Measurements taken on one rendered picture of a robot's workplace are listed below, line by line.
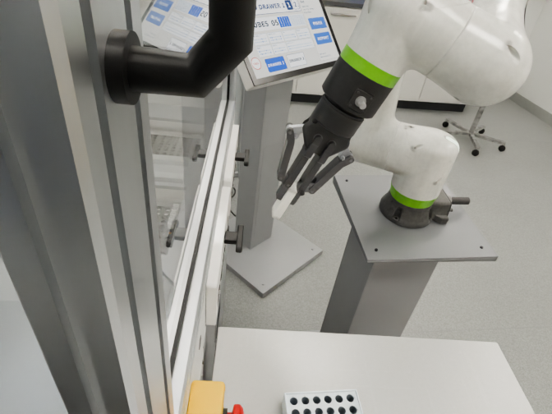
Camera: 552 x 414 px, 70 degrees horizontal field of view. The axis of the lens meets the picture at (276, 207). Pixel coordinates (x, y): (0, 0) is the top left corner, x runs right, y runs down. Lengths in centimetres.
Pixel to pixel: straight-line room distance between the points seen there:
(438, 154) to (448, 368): 47
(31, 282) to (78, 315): 2
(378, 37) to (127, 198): 45
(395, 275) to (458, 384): 43
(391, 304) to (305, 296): 68
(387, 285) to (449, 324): 86
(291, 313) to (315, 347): 102
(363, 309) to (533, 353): 106
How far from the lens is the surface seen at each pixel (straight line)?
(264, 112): 160
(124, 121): 17
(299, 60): 153
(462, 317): 212
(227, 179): 90
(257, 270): 192
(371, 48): 57
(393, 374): 83
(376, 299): 126
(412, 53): 58
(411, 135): 103
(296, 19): 161
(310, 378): 77
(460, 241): 116
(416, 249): 107
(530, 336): 224
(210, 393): 57
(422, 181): 105
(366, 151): 103
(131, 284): 21
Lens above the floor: 142
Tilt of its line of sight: 37 degrees down
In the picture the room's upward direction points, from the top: 8 degrees clockwise
